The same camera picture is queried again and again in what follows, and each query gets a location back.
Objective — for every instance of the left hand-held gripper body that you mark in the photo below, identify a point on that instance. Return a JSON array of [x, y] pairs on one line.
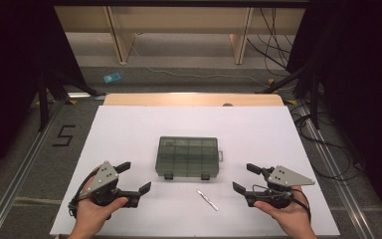
[[104, 176]]

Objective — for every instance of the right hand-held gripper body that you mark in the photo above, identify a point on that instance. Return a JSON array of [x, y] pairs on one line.
[[285, 177]]

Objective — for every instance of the grey translucent compartment box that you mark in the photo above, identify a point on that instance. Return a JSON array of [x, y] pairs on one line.
[[187, 156]]

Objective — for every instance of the person's right hand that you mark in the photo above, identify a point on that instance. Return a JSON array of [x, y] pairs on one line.
[[293, 215]]

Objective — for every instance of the person's left hand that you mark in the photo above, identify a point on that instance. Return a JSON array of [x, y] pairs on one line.
[[91, 215]]

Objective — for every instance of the white table sheet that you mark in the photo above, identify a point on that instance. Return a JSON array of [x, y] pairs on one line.
[[146, 126]]

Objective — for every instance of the black metal stand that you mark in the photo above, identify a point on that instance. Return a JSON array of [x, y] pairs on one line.
[[43, 99], [314, 99]]

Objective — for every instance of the blue card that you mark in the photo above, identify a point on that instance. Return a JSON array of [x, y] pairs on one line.
[[112, 77]]

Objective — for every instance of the dark curtain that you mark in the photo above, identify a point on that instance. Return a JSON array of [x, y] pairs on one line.
[[13, 66], [361, 66]]

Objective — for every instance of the wooden shelf unit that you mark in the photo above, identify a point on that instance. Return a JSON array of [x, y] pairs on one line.
[[179, 20]]

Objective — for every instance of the aluminium floor rail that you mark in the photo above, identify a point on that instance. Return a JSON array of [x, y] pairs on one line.
[[20, 176], [338, 172]]

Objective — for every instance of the silver floor bracket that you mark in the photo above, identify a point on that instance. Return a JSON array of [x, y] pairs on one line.
[[79, 95]]

